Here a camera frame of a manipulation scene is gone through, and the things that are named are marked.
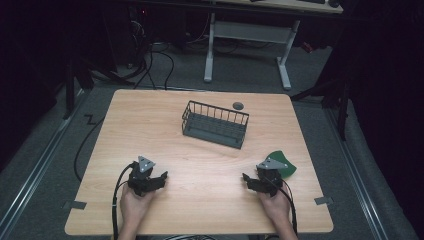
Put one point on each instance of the black computer mouse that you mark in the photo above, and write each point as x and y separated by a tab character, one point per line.
333	3

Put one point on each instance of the grey metal floor rail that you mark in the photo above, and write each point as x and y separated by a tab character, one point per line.
356	173
40	160

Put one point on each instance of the white metal desk frame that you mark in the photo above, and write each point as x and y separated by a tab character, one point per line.
253	32

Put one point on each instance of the black tripod stand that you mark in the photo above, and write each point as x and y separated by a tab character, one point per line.
71	83
341	100

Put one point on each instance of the person's right hand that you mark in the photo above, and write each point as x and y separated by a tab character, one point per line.
276	207

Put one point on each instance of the grey tape strip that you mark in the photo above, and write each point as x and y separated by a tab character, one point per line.
74	205
323	200

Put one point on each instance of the grey round table cap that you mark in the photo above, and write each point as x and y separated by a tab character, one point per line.
238	106

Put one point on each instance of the green flat curved object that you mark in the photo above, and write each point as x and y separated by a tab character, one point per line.
286	166

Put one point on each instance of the black keyboard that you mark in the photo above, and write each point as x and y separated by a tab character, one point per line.
311	1

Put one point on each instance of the small red object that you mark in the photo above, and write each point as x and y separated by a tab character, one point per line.
307	47

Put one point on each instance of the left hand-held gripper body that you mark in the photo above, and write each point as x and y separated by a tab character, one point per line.
140	178

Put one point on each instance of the person's left hand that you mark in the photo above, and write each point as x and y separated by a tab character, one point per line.
133	207

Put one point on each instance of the light wooden desk top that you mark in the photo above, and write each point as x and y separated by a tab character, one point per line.
283	5

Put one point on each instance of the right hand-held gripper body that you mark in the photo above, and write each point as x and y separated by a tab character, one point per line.
270	176

